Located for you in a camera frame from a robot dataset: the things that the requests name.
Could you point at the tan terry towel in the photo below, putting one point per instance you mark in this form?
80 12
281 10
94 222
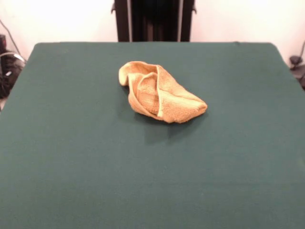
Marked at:
171 95

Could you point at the dark green table cloth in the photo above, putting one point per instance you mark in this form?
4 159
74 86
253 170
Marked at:
71 155

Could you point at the dark grey power adapter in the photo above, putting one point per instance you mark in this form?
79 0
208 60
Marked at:
295 59

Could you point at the black electronics box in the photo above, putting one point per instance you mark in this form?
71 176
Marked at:
2 43

